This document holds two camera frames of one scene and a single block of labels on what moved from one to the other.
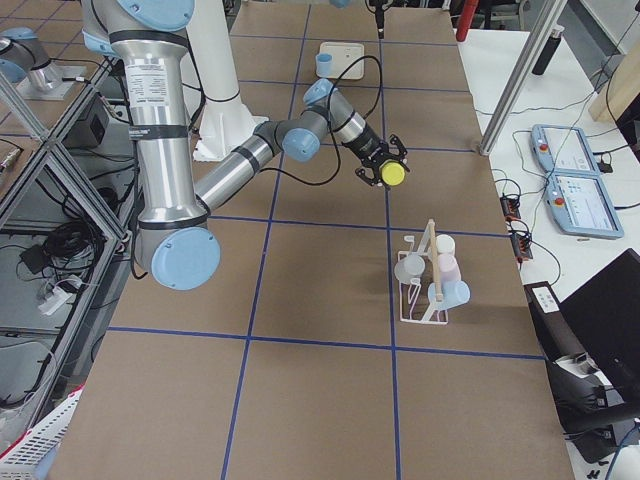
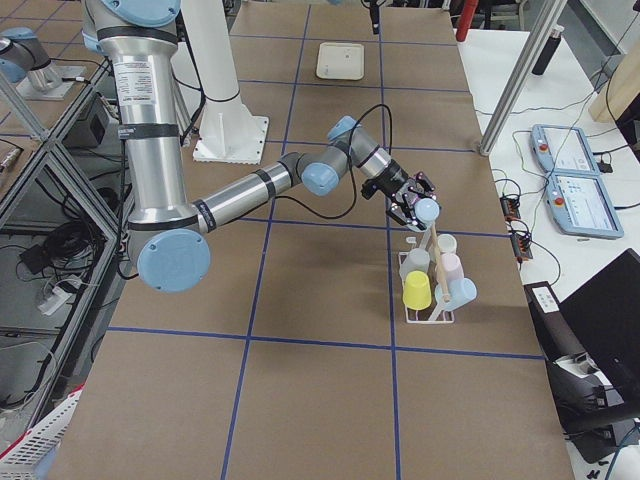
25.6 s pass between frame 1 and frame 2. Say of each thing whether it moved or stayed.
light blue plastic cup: moved
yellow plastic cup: moved
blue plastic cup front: moved
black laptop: stayed
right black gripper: moved
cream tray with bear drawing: stayed
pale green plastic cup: stayed
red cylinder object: stayed
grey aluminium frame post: stayed
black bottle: stayed
